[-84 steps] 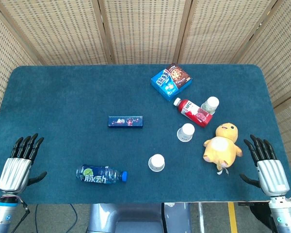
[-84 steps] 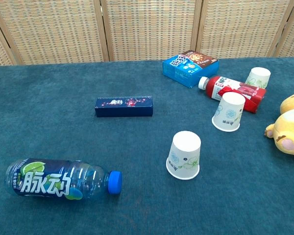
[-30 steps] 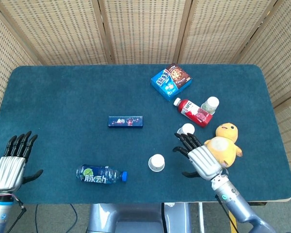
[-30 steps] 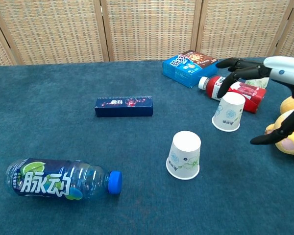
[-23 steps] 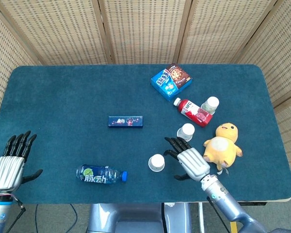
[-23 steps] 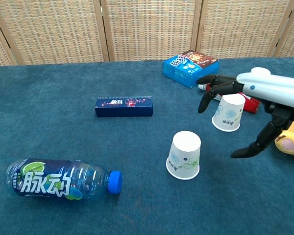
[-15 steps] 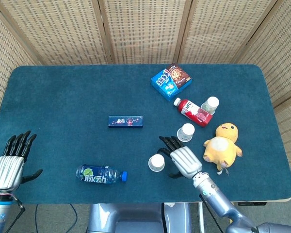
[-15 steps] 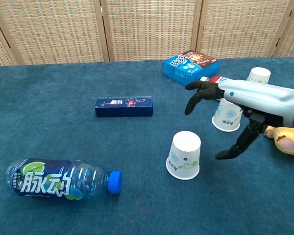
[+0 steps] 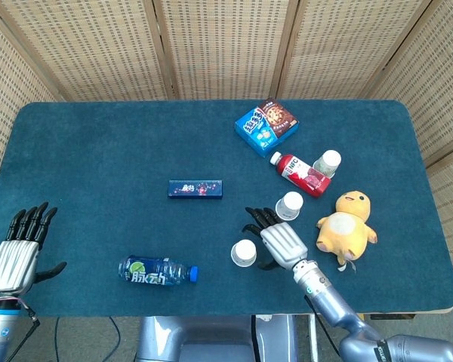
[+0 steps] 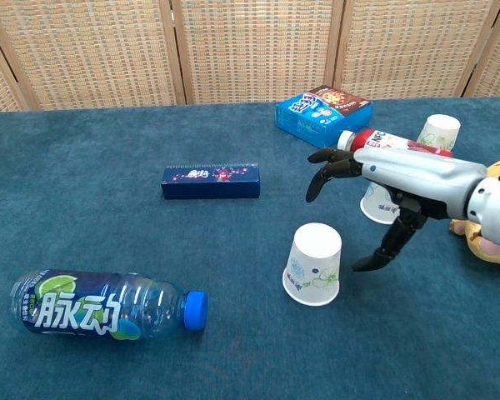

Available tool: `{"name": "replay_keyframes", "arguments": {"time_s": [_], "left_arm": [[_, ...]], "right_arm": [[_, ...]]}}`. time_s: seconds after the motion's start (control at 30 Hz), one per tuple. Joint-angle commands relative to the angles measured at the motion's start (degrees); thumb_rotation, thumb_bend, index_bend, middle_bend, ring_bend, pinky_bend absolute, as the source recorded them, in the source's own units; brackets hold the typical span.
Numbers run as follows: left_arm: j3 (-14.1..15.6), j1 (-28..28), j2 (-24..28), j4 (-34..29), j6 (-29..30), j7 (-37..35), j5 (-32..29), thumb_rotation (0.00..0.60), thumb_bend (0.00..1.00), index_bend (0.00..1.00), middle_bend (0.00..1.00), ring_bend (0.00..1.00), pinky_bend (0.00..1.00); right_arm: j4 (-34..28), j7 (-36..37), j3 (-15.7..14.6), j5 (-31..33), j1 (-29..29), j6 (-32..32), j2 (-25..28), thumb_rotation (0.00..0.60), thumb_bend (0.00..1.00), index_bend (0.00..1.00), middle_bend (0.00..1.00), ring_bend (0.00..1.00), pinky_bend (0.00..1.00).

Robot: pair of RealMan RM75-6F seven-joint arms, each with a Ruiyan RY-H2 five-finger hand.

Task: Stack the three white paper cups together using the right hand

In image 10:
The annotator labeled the dark blue long box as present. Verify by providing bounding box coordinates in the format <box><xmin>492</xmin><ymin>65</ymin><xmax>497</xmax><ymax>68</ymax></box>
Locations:
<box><xmin>161</xmin><ymin>162</ymin><xmax>263</xmax><ymax>201</ymax></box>

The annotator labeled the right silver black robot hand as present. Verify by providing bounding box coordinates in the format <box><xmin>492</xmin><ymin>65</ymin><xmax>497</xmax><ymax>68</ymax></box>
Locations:
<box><xmin>306</xmin><ymin>146</ymin><xmax>488</xmax><ymax>273</ymax></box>

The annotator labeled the white paper cup green flower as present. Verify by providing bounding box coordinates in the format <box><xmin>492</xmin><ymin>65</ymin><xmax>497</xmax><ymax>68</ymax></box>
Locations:
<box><xmin>415</xmin><ymin>114</ymin><xmax>462</xmax><ymax>152</ymax></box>
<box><xmin>282</xmin><ymin>222</ymin><xmax>343</xmax><ymax>308</ymax></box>

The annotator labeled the yellow plush toy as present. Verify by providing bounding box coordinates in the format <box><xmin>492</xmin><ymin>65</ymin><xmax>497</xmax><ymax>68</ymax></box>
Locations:
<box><xmin>448</xmin><ymin>157</ymin><xmax>500</xmax><ymax>270</ymax></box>

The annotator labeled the red juice bottle white cap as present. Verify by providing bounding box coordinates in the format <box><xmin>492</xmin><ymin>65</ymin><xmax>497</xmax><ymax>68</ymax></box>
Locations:
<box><xmin>337</xmin><ymin>127</ymin><xmax>454</xmax><ymax>158</ymax></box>

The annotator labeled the white paper cup blue print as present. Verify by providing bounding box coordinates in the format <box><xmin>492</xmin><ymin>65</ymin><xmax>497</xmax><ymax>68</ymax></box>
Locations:
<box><xmin>359</xmin><ymin>181</ymin><xmax>401</xmax><ymax>226</ymax></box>

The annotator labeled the teal tablecloth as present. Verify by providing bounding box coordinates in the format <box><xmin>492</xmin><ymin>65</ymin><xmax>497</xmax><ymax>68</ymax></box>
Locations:
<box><xmin>0</xmin><ymin>97</ymin><xmax>500</xmax><ymax>400</ymax></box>

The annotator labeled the clear drink bottle blue cap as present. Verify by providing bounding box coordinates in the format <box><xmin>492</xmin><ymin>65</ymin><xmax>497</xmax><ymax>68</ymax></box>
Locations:
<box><xmin>8</xmin><ymin>268</ymin><xmax>209</xmax><ymax>341</ymax></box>

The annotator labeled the woven folding screen wood frame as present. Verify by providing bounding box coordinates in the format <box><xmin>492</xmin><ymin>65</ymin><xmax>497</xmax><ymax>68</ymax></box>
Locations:
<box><xmin>0</xmin><ymin>0</ymin><xmax>500</xmax><ymax>113</ymax></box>

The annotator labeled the blue cookie box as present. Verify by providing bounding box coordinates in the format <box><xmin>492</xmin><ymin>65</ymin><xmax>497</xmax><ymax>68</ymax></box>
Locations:
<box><xmin>275</xmin><ymin>85</ymin><xmax>374</xmax><ymax>150</ymax></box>

